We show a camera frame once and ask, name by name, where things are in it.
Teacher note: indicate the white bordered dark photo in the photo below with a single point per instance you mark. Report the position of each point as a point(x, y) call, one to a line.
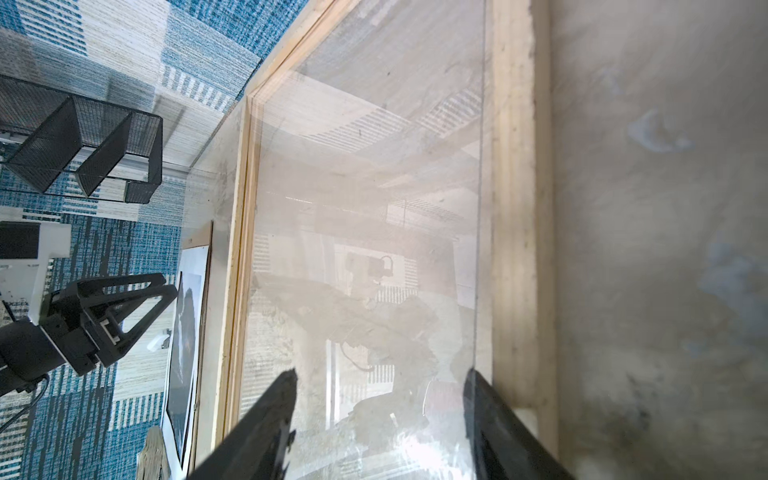
point(178, 413)

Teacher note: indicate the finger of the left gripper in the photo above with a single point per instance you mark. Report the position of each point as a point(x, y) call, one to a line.
point(116, 292)
point(110, 311)

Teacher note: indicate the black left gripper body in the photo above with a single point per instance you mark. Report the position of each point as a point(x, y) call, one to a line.
point(78, 326)

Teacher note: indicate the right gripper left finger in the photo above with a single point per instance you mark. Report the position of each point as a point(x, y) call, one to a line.
point(257, 446)

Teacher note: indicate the brown cardboard backing board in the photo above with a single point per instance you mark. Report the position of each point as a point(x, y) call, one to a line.
point(151, 460)

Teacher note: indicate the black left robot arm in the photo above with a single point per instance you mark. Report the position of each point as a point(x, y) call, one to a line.
point(27, 356)

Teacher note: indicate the black wire mesh shelf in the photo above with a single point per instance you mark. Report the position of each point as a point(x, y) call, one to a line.
point(69, 134)

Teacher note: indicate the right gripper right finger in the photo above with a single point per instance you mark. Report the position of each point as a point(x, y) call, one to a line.
point(502, 447)

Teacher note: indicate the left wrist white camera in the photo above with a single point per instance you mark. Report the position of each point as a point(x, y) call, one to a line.
point(28, 248)

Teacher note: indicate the light wooden picture frame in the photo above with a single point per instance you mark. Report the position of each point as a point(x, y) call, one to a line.
point(515, 346)

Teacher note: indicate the small white object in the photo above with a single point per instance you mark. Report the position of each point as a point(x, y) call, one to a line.
point(159, 342)

